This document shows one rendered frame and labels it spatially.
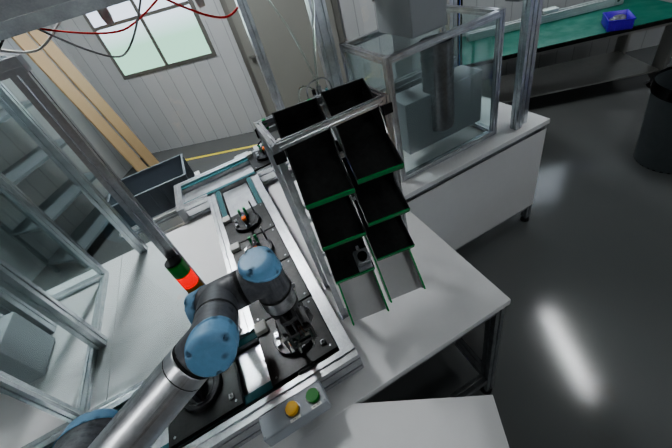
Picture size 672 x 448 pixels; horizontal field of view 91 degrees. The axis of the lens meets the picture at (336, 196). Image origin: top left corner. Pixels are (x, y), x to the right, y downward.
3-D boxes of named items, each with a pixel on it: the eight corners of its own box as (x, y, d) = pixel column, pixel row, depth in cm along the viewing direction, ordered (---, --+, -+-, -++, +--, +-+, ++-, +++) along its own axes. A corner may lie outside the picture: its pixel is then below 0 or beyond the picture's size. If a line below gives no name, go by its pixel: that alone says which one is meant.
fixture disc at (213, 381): (225, 396, 106) (222, 394, 105) (183, 422, 103) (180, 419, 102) (218, 359, 117) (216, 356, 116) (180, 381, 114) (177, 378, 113)
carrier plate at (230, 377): (245, 405, 105) (243, 402, 103) (172, 450, 100) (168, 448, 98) (231, 342, 123) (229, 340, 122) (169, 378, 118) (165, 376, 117)
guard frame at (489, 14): (496, 133, 200) (506, 7, 157) (402, 182, 186) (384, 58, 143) (445, 111, 235) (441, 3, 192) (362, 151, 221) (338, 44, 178)
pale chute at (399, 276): (422, 286, 118) (425, 288, 114) (388, 300, 117) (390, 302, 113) (392, 213, 121) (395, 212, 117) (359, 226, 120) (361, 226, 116)
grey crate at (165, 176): (200, 196, 272) (186, 173, 258) (124, 230, 259) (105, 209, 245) (195, 173, 305) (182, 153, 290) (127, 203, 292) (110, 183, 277)
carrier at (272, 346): (339, 349, 112) (330, 330, 104) (274, 389, 106) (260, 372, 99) (312, 297, 130) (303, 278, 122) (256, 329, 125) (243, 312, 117)
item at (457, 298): (510, 303, 122) (511, 299, 120) (95, 580, 90) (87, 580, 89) (342, 154, 229) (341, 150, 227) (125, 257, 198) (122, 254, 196)
